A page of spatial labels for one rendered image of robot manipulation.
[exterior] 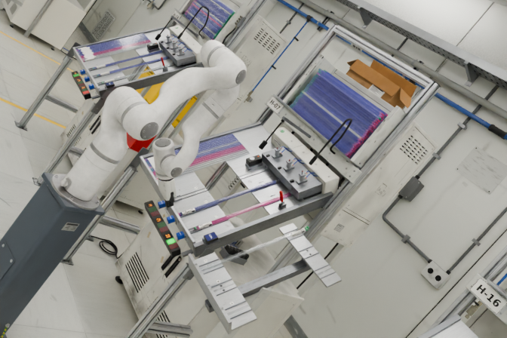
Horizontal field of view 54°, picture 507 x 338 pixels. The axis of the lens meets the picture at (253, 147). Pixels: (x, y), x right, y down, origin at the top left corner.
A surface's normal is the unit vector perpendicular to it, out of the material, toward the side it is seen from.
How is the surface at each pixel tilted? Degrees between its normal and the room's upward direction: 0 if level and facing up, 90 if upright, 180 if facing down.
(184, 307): 90
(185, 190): 44
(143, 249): 90
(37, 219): 90
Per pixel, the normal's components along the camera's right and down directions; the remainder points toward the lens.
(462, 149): -0.61, -0.37
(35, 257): 0.62, 0.60
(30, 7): 0.49, 0.52
